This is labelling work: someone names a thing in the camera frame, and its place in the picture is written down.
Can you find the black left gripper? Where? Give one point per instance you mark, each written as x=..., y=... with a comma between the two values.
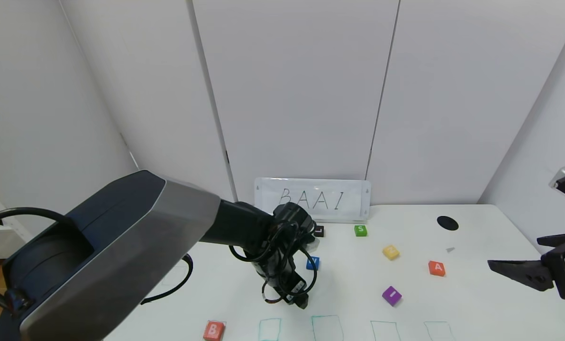
x=296, y=287

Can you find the purple letter I block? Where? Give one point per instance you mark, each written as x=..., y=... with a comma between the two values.
x=392, y=296

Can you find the orange letter B block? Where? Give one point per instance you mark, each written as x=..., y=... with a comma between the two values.
x=214, y=330

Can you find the orange letter A block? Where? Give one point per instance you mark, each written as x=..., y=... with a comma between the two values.
x=436, y=268

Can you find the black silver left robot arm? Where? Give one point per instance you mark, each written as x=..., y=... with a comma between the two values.
x=121, y=246

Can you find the BAAI sign in acrylic holder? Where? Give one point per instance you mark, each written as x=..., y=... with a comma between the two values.
x=349, y=199

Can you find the blue letter W block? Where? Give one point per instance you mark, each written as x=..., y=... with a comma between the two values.
x=314, y=260

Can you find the black letter L block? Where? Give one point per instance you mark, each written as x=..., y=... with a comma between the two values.
x=320, y=231

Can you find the green letter S block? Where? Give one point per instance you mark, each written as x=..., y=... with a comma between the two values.
x=360, y=230

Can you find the yellow letter Z block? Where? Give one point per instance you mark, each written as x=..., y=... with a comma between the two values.
x=390, y=252

